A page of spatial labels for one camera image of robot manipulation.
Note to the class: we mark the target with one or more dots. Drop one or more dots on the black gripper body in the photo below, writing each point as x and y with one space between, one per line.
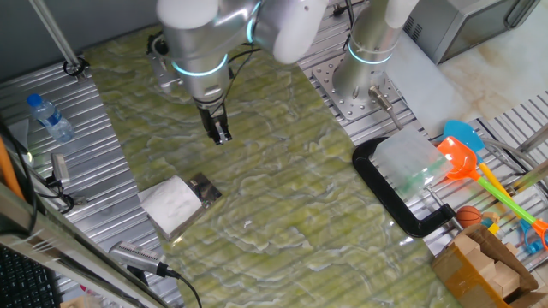
212 117

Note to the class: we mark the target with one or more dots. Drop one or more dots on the grey metal clamp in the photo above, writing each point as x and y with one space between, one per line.
79 199

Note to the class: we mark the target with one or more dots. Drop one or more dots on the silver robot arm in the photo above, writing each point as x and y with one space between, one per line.
368 38

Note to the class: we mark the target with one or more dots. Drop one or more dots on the brown cardboard box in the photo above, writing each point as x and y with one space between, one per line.
454 274

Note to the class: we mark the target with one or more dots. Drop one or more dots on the translucent plastic box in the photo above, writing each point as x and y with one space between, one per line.
406 162

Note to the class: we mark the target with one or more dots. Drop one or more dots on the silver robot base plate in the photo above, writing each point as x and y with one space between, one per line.
342 102

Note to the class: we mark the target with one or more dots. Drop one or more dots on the beige marble pattern mat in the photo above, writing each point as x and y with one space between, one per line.
505 72

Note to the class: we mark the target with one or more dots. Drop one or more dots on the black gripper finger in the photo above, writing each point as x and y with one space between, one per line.
215 136
224 130

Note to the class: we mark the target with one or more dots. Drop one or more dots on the silver microwave oven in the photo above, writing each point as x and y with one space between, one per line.
462 25

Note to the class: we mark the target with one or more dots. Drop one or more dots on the white toilet paper roll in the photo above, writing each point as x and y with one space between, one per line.
171 205

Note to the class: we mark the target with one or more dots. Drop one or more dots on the blue plastic toy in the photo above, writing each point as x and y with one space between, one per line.
533 247

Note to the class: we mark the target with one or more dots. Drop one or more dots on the small toy basketball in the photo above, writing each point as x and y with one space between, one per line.
468 217

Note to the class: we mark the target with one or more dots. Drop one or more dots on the silver metal bar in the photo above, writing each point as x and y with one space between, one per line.
535 139
533 175

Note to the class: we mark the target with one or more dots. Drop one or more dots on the black C-clamp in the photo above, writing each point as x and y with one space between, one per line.
377 184

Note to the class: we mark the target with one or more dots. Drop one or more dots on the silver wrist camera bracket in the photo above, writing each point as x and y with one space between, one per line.
162 70

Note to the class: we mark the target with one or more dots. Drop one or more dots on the orange pole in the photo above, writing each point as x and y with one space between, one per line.
7 171

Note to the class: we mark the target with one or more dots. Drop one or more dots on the plain wooden block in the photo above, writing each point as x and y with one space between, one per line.
481 263
505 278
466 246

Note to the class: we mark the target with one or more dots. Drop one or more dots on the yellow toy block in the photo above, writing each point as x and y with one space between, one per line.
494 229

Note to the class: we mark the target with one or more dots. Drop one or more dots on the aluminium frame beam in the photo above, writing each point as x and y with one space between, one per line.
51 239

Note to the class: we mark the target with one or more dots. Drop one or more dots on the black keyboard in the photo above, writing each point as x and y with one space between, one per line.
25 282

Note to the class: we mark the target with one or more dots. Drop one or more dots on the shiny metal toilet paper holder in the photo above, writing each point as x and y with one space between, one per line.
205 190

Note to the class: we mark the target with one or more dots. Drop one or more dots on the silver tripod pole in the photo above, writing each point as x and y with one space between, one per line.
55 34

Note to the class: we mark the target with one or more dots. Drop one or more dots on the clear water bottle blue cap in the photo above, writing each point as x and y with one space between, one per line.
51 120

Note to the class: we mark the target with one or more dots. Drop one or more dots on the black power plug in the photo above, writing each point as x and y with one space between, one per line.
338 9

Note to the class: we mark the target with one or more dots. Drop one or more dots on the green marble pattern mat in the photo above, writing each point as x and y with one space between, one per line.
278 192

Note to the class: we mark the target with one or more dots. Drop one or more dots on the small silver camera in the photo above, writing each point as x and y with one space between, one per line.
59 167

